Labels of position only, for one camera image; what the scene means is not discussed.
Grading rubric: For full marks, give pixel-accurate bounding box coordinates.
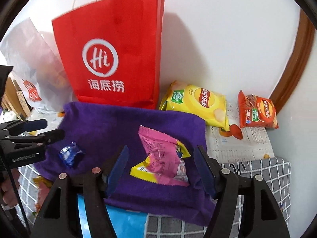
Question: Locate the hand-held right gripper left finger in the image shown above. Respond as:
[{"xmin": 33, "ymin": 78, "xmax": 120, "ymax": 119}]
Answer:
[{"xmin": 29, "ymin": 145, "xmax": 130, "ymax": 238}]

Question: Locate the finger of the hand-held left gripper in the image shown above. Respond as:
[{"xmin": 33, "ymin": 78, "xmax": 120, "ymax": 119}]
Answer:
[
  {"xmin": 0, "ymin": 118, "xmax": 48, "ymax": 137},
  {"xmin": 7, "ymin": 129, "xmax": 65, "ymax": 150}
]

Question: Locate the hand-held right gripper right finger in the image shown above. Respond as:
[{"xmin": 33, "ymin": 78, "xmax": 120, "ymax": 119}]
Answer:
[{"xmin": 193, "ymin": 144, "xmax": 291, "ymax": 238}]

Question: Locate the small blue candy packet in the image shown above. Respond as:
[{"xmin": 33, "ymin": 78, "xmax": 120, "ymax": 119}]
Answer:
[{"xmin": 58, "ymin": 141, "xmax": 85, "ymax": 169}]

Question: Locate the pink and yellow snack packet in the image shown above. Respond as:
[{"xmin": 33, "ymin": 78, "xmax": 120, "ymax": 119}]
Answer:
[{"xmin": 130, "ymin": 125, "xmax": 191, "ymax": 187}]

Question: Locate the person's left hand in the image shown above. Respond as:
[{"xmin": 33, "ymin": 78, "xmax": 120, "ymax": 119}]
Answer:
[{"xmin": 0, "ymin": 170, "xmax": 21, "ymax": 208}]

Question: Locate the wooden headboard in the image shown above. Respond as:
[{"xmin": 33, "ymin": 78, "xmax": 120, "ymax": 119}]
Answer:
[{"xmin": 1, "ymin": 77, "xmax": 32, "ymax": 119}]

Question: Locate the colourful cartoon snack packet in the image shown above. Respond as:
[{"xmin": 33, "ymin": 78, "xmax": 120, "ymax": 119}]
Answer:
[{"xmin": 33, "ymin": 176, "xmax": 54, "ymax": 219}]

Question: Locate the purple towel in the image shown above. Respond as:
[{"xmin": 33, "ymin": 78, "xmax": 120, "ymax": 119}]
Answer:
[{"xmin": 33, "ymin": 101, "xmax": 216, "ymax": 226}]

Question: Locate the blue tissue pack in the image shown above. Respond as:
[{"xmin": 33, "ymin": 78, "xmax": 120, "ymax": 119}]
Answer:
[{"xmin": 78, "ymin": 193, "xmax": 147, "ymax": 238}]

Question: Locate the grey checked blanket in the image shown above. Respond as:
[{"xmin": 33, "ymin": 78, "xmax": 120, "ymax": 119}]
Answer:
[{"xmin": 17, "ymin": 156, "xmax": 292, "ymax": 238}]

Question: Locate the white plastic bag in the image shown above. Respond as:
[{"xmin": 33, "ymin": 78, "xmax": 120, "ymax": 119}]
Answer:
[{"xmin": 0, "ymin": 17, "xmax": 74, "ymax": 112}]

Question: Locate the yellow chips bag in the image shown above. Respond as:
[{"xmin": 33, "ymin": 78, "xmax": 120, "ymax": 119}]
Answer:
[{"xmin": 158, "ymin": 80, "xmax": 230, "ymax": 132}]

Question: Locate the orange chips bag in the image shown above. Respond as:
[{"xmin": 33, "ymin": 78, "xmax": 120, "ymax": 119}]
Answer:
[{"xmin": 238, "ymin": 90, "xmax": 279, "ymax": 130}]

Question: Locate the red paper bag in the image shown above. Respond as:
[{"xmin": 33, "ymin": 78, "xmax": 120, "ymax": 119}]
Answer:
[{"xmin": 52, "ymin": 0, "xmax": 165, "ymax": 110}]

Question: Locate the black cable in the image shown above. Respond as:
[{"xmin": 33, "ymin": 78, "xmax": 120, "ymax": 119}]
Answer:
[{"xmin": 7, "ymin": 169, "xmax": 30, "ymax": 230}]

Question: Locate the brown wooden door frame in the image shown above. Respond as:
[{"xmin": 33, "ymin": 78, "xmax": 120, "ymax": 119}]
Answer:
[{"xmin": 269, "ymin": 7, "xmax": 315, "ymax": 114}]

